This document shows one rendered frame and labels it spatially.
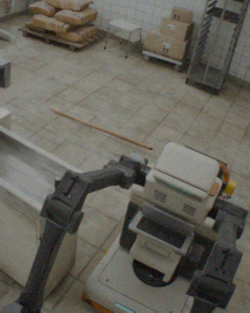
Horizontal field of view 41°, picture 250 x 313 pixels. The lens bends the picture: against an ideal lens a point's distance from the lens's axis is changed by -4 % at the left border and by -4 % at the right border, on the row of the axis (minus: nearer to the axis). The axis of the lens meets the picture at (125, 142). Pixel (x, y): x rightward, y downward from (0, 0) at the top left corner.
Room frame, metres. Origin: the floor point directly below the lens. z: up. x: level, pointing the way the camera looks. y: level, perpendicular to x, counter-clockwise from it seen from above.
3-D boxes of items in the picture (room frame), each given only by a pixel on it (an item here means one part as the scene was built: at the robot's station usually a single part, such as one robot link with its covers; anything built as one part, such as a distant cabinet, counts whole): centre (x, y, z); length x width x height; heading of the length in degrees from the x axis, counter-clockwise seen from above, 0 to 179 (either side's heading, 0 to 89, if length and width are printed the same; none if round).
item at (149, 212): (0.93, -0.22, 0.92); 0.28 x 0.16 x 0.22; 69
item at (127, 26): (5.16, 0.32, 0.23); 0.45 x 0.45 x 0.46; 61
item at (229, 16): (4.57, -0.96, 1.05); 0.60 x 0.40 x 0.01; 162
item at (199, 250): (1.02, -0.32, 0.61); 0.28 x 0.27 x 0.25; 69
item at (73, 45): (5.27, 1.36, 0.06); 1.20 x 0.80 x 0.11; 71
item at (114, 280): (1.20, -0.32, 0.16); 0.67 x 0.64 x 0.25; 159
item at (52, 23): (5.07, 1.44, 0.32); 0.72 x 0.42 x 0.17; 73
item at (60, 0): (5.28, 1.30, 0.62); 0.72 x 0.42 x 0.17; 75
